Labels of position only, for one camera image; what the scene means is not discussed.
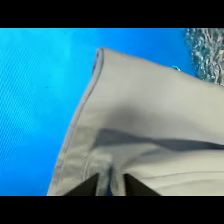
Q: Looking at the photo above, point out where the white T-shirt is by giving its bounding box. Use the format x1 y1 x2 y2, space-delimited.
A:
46 47 224 197

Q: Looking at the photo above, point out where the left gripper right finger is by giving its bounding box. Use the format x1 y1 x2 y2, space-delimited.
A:
123 172 162 197

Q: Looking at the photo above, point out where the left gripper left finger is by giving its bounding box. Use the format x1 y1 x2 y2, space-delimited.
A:
63 172 101 197

